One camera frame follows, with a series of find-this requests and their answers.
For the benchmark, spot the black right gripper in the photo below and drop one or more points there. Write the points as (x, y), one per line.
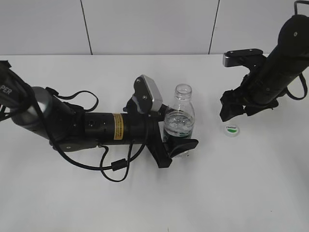
(236, 102)

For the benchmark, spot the white green bottle cap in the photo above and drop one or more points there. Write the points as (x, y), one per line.
(231, 130)

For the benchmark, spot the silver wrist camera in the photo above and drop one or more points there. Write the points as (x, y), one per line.
(146, 95)
(242, 57)

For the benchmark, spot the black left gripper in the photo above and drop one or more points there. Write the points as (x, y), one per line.
(144, 129)

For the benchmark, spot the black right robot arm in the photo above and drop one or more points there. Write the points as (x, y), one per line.
(269, 76)

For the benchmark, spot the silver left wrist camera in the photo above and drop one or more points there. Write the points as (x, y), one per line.
(146, 95)

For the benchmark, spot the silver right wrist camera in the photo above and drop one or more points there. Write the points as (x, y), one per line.
(242, 57)

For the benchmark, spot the clear green-label water bottle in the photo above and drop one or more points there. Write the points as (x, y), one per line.
(180, 122)

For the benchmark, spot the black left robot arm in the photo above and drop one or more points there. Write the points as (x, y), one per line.
(69, 127)

